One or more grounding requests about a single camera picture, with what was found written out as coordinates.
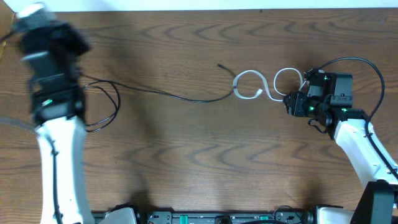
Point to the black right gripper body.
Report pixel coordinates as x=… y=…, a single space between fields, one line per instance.
x=294 y=104

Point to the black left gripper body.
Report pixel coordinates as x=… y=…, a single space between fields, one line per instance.
x=54 y=35

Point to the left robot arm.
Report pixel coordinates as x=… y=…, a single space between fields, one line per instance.
x=52 y=48

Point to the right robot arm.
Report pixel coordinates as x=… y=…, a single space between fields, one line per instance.
x=329 y=102

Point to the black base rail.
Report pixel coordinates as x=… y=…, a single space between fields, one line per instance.
x=284 y=216

